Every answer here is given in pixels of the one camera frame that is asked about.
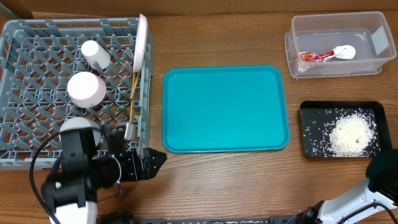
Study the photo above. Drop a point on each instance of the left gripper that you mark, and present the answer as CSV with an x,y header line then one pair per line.
x,y
135,159

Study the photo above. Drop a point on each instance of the grey metal bowl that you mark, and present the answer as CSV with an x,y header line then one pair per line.
x,y
80,123

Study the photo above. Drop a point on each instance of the small white bowl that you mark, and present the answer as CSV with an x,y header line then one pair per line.
x,y
86,89

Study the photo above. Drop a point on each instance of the large white dinner plate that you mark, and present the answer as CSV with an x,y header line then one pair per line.
x,y
140,45

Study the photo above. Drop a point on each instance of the white cup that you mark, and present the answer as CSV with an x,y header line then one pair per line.
x,y
93,52

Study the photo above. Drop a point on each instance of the red snack wrapper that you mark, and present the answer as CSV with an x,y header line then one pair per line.
x,y
313,57

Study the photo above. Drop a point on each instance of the white tissue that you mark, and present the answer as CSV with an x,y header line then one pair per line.
x,y
344,52

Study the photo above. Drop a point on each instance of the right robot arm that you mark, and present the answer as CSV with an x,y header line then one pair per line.
x,y
376,193

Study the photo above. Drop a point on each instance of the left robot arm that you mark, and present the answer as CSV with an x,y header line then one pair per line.
x,y
70,190

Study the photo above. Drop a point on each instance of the teal serving tray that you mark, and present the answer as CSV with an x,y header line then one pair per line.
x,y
224,109

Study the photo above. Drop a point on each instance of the grey plastic dish rack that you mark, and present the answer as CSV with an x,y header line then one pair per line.
x,y
38,57

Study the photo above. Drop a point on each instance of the black plastic tray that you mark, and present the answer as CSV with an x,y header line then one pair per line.
x,y
378,109

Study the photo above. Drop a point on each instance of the pile of rice grains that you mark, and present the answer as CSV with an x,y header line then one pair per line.
x,y
339,132

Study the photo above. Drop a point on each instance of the clear plastic container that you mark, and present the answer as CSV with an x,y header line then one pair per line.
x,y
375,22

